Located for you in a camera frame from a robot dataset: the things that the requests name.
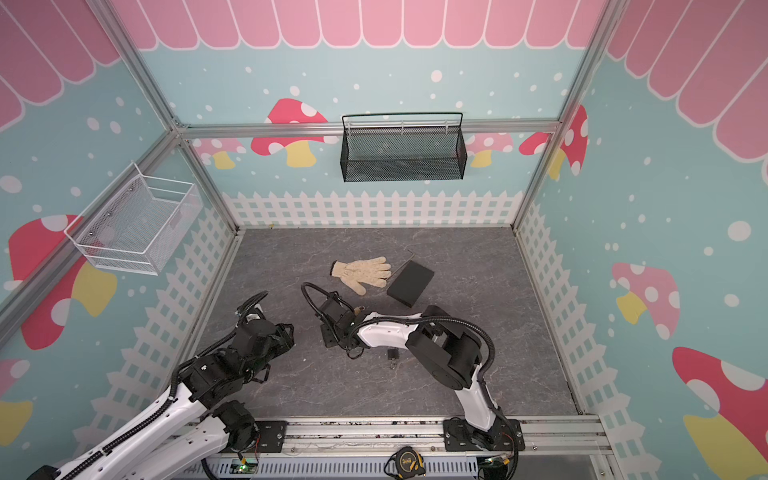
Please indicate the metal hex key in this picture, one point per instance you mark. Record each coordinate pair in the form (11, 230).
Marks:
(403, 264)

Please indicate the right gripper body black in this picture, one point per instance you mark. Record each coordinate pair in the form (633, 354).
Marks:
(330, 318)

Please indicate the black flat box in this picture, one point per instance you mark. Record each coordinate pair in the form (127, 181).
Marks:
(410, 283)

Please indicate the yellow black tape measure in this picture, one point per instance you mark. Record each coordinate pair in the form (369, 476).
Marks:
(405, 463)

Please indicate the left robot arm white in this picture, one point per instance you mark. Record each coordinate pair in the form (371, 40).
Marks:
(196, 416)

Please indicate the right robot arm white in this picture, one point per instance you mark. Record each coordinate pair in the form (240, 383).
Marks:
(455, 352)

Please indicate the beige knit work glove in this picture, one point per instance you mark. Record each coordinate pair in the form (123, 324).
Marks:
(357, 274)

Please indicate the white wire wall basket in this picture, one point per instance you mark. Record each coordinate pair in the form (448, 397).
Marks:
(138, 227)

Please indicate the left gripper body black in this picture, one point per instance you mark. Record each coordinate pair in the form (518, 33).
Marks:
(280, 343)

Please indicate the black mesh wall basket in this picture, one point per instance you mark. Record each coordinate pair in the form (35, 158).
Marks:
(399, 147)

